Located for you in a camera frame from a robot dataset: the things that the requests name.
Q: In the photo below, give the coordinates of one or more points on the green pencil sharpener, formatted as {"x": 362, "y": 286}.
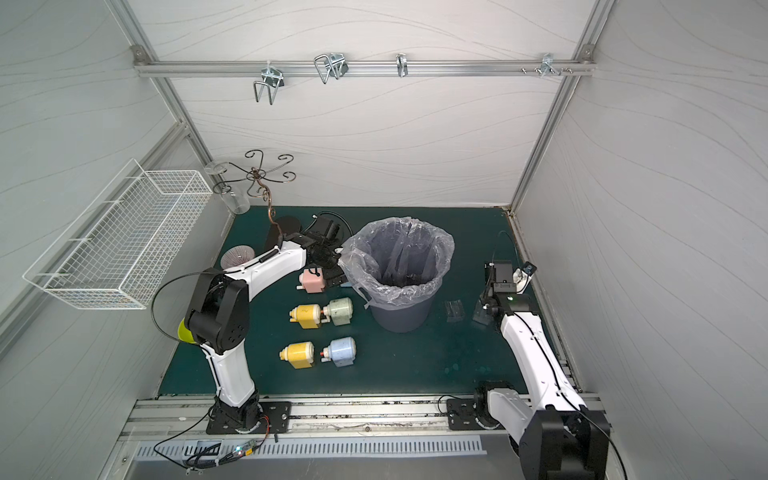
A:
{"x": 339, "y": 311}

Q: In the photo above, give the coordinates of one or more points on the lime green bowl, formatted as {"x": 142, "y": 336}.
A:
{"x": 184, "y": 334}

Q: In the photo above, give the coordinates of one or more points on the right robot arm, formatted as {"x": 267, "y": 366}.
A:
{"x": 554, "y": 433}

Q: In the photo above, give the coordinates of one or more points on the yellow pencil sharpener front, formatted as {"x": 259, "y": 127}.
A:
{"x": 298, "y": 355}

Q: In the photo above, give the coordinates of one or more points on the grey trash bin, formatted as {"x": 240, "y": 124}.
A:
{"x": 402, "y": 320}

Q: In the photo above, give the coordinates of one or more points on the white wire basket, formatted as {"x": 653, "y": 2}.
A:
{"x": 115, "y": 254}

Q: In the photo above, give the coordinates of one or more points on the light blue pencil sharpener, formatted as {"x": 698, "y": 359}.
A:
{"x": 341, "y": 352}

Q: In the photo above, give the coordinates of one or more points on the pink patterned bowl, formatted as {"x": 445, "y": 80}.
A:
{"x": 236, "y": 256}

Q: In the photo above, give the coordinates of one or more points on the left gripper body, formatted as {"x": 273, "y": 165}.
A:
{"x": 330, "y": 264}

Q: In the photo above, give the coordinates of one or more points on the pink pencil sharpener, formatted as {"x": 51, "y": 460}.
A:
{"x": 312, "y": 281}

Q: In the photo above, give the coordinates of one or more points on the clear sharpener tray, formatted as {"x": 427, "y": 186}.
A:
{"x": 483, "y": 313}
{"x": 455, "y": 311}

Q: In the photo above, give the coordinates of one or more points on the bronze mug tree stand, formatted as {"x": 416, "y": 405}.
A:
{"x": 259, "y": 178}

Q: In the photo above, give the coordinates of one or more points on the clear glass cup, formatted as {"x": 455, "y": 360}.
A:
{"x": 231, "y": 195}

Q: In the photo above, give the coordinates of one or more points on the aluminium top rail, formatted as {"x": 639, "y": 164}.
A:
{"x": 148, "y": 67}

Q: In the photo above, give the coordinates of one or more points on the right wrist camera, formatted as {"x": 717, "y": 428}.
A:
{"x": 522, "y": 277}

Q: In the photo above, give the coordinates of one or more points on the metal hook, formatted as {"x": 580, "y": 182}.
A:
{"x": 330, "y": 65}
{"x": 267, "y": 87}
{"x": 549, "y": 66}
{"x": 401, "y": 65}

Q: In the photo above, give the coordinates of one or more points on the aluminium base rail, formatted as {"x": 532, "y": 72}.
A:
{"x": 310, "y": 416}

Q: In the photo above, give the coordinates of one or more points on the clear plastic bin liner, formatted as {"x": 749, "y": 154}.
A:
{"x": 397, "y": 262}

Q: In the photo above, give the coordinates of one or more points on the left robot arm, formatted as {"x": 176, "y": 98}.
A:
{"x": 218, "y": 315}

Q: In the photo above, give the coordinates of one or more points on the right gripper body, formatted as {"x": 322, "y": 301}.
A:
{"x": 486, "y": 308}

